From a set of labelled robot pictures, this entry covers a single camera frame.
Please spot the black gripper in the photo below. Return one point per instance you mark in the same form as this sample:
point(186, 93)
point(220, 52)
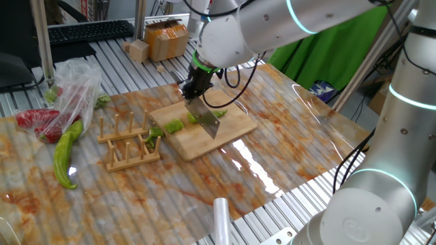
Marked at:
point(201, 79)

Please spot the steel cleaver knife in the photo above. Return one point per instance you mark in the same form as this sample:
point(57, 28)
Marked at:
point(204, 115)

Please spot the wooden cutting board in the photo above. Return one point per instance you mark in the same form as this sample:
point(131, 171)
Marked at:
point(221, 136)

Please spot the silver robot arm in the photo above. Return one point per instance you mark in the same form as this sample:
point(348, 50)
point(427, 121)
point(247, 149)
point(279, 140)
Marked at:
point(398, 119)

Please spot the long green chili pepper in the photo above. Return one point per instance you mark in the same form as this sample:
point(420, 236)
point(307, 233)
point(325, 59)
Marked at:
point(192, 117)

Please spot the plastic bag of peppers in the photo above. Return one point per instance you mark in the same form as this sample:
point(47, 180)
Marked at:
point(102, 101)

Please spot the curved green chili pepper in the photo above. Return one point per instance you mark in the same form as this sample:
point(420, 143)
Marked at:
point(61, 156)

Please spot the red chili pepper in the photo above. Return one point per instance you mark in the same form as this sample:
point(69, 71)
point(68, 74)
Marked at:
point(34, 117)
point(51, 134)

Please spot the cut green pepper chunk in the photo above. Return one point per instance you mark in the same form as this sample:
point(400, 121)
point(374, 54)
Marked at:
point(174, 126)
point(156, 132)

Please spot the tiny wooden block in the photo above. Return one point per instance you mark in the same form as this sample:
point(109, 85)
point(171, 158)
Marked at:
point(160, 69)

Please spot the cut green pepper stem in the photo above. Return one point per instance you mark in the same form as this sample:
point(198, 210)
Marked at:
point(149, 141)

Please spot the large wooden block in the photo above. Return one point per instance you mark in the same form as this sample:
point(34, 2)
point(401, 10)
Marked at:
point(139, 51)

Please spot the small wooden block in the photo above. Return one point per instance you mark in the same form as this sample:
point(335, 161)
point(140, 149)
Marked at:
point(126, 46)

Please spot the wooden peg rack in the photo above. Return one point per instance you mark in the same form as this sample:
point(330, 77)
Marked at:
point(119, 136)

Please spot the marble pattern plastic mat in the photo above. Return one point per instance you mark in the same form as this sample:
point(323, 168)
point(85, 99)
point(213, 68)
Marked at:
point(136, 197)

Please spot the clear plastic bag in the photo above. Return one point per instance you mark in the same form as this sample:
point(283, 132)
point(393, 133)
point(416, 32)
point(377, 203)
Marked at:
point(75, 78)

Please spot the blue patterned cloth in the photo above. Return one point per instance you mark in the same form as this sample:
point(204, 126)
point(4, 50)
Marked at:
point(320, 90)

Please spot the black keyboard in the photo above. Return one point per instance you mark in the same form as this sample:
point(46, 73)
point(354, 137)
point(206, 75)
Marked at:
point(88, 31)

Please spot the white plastic film roll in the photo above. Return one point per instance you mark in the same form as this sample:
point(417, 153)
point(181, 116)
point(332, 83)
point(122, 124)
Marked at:
point(222, 224)

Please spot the green cloth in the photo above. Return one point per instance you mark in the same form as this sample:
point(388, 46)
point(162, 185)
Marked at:
point(334, 51)

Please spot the chopped green pepper pieces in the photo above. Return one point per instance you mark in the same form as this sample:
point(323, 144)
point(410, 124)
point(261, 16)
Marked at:
point(50, 95)

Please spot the brown cardboard box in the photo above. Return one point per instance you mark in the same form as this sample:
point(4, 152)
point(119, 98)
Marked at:
point(378, 102)

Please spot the black computer monitor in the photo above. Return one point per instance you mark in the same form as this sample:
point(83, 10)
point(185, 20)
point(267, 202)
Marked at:
point(13, 34)

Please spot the aluminium frame post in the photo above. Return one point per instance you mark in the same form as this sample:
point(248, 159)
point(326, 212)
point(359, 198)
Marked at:
point(368, 64)
point(42, 41)
point(139, 17)

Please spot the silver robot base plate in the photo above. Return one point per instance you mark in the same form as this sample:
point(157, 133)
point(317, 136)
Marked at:
point(279, 238)

